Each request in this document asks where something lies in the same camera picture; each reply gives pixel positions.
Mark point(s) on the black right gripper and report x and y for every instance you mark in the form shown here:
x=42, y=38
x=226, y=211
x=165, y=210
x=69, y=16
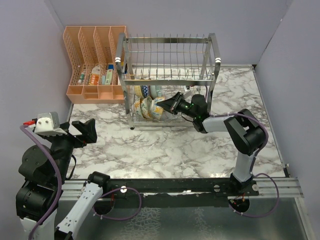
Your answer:
x=172, y=104

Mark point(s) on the orange flower bowl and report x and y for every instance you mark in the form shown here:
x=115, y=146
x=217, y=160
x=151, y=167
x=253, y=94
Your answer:
x=136, y=108
x=145, y=105

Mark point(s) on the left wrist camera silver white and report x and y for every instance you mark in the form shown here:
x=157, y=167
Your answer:
x=46, y=124

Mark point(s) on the red patterned bowl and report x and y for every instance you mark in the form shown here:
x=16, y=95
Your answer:
x=145, y=90

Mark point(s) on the green white box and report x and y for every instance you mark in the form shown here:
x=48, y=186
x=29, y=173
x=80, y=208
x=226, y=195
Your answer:
x=109, y=77

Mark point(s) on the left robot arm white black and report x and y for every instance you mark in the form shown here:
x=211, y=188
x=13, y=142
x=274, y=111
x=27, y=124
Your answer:
x=44, y=167

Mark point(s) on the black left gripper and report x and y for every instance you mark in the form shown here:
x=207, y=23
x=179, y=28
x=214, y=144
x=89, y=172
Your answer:
x=88, y=129

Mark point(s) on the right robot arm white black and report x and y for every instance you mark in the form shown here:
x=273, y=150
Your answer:
x=248, y=135

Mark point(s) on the small green white bottle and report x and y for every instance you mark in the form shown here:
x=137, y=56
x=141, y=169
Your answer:
x=81, y=78

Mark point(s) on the black mounting rail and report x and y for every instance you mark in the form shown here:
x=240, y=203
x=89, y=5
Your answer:
x=175, y=192

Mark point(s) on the yellow dotted white bowl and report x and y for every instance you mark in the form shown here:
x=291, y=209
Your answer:
x=137, y=90

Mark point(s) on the blue orange floral bowl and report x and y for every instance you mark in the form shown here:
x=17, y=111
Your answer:
x=156, y=111

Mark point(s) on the peach plastic file organizer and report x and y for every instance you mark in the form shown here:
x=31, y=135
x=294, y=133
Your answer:
x=88, y=46

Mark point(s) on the teal ribbed bowl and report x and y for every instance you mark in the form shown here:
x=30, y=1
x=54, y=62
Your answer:
x=155, y=91

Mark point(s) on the stainless steel dish rack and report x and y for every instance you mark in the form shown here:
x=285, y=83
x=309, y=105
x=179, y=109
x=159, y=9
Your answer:
x=170, y=62

